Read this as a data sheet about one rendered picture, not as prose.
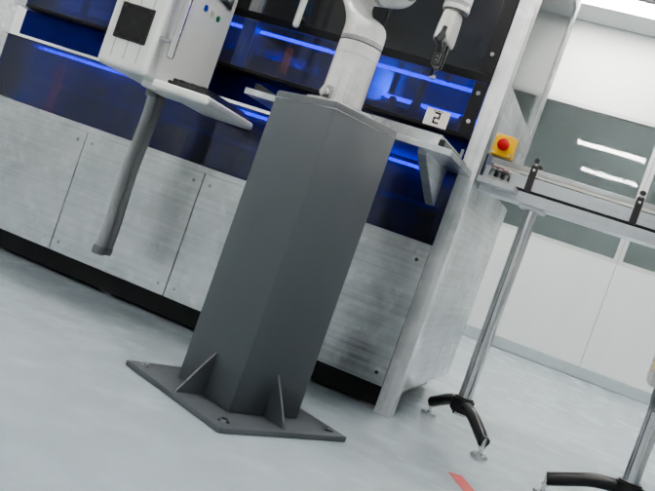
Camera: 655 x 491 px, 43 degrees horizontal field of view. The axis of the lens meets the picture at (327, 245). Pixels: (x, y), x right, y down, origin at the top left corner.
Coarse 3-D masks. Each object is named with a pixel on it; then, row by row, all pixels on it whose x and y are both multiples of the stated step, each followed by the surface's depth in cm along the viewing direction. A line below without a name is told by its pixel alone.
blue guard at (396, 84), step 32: (32, 0) 339; (64, 0) 334; (96, 0) 329; (256, 32) 306; (288, 32) 302; (256, 64) 305; (288, 64) 301; (320, 64) 297; (384, 64) 290; (416, 64) 286; (384, 96) 289; (416, 96) 285; (448, 96) 281; (448, 128) 281
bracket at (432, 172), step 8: (424, 152) 248; (424, 160) 251; (432, 160) 256; (424, 168) 255; (432, 168) 260; (440, 168) 269; (424, 176) 261; (432, 176) 264; (440, 176) 274; (424, 184) 266; (432, 184) 267; (440, 184) 277; (424, 192) 271; (432, 192) 271; (424, 200) 277; (432, 200) 275
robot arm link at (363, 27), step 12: (348, 0) 223; (360, 0) 225; (372, 0) 223; (348, 12) 222; (360, 12) 222; (348, 24) 222; (360, 24) 220; (372, 24) 220; (348, 36) 221; (360, 36) 219; (372, 36) 220; (384, 36) 223
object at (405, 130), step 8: (376, 120) 250; (384, 120) 249; (392, 128) 248; (400, 128) 247; (408, 128) 246; (416, 128) 246; (416, 136) 245; (424, 136) 245; (432, 136) 244; (440, 136) 243; (456, 152) 267
